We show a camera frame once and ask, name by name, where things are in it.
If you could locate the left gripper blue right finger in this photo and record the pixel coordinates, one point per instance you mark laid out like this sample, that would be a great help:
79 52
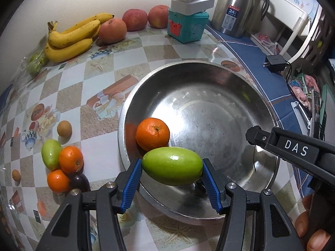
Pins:
271 229

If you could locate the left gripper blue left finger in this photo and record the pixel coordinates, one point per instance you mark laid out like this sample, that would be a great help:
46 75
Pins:
69 229

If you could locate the green oval jujube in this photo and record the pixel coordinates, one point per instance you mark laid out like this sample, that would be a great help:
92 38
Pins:
173 166
50 152

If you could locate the orange mandarin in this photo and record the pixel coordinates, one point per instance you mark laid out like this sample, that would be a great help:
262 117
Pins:
152 133
71 160
58 181

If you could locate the dark purple plum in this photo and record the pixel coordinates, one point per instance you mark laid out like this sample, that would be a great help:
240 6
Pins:
79 181

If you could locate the large steel bowl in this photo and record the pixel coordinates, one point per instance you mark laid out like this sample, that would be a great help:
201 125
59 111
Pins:
208 109

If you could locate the small brown longan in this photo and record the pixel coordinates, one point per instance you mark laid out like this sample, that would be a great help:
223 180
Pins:
64 129
16 175

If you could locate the right human hand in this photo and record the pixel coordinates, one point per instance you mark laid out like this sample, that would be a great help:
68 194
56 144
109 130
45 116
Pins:
315 226

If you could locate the black power adapter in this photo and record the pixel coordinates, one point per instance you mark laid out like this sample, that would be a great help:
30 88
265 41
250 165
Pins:
275 63

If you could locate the red apple front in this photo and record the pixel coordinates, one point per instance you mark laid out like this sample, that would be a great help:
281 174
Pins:
112 31

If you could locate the red apple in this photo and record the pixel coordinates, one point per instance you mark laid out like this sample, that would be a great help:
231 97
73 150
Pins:
158 16
135 19
112 31

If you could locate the yellow banana bunch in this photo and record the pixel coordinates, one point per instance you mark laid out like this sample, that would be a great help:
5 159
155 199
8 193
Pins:
63 46

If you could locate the clear bag of limes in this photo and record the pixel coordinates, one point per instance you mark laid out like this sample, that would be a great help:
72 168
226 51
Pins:
29 68

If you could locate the teal plastic box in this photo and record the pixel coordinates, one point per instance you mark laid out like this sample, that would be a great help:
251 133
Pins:
186 28

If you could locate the red apple middle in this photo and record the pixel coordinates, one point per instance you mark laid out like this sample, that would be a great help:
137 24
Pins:
135 19

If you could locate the red apple right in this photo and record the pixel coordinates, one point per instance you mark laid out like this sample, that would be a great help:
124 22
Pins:
158 16

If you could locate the steel thermos jug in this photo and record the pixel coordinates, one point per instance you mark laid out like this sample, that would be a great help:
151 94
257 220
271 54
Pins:
230 16

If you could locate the white chair frame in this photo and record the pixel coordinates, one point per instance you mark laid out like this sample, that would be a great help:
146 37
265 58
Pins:
296 20

